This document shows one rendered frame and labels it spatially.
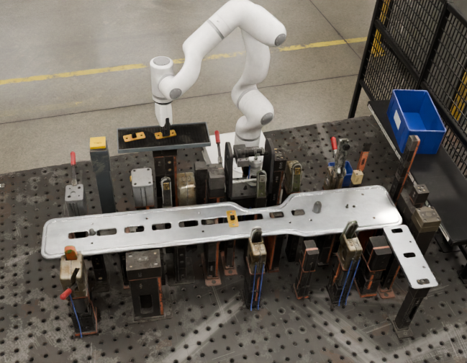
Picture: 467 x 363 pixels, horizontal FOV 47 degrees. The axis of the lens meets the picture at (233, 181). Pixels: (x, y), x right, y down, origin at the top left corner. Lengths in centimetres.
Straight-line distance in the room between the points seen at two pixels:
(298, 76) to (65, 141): 203
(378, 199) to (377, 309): 44
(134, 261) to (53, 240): 33
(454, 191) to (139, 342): 139
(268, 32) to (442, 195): 96
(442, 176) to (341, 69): 266
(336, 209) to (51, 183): 137
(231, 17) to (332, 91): 271
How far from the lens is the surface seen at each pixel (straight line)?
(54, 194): 268
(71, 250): 190
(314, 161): 283
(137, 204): 213
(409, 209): 228
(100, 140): 220
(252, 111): 231
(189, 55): 197
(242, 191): 224
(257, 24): 207
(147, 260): 193
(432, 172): 243
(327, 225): 212
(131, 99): 441
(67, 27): 547
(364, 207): 222
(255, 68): 223
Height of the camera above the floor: 255
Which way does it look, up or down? 44 degrees down
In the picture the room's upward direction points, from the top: 4 degrees clockwise
